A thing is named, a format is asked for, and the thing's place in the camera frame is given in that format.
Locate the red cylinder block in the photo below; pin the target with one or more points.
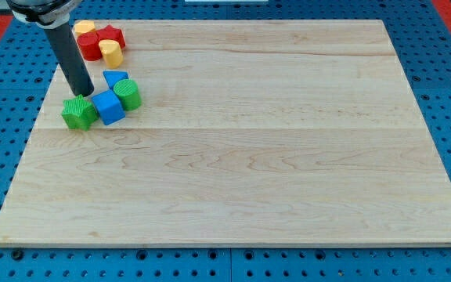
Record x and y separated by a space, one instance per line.
88 44

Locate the light wooden board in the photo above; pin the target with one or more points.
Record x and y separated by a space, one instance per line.
252 134

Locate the red star block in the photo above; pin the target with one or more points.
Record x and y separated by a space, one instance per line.
112 33

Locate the green cylinder block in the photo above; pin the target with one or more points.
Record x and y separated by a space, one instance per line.
127 91

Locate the yellow hexagon block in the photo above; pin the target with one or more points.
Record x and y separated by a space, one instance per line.
84 26

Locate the yellow cylinder block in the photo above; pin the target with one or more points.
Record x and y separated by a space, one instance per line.
112 53

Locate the blue triangle block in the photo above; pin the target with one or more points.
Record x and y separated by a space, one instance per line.
112 77

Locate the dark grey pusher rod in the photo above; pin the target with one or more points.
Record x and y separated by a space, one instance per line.
69 57

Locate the green star block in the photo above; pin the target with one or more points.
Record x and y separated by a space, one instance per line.
79 113

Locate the blue cube block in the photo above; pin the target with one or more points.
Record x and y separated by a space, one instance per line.
108 107

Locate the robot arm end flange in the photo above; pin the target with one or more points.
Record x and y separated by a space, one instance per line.
47 14

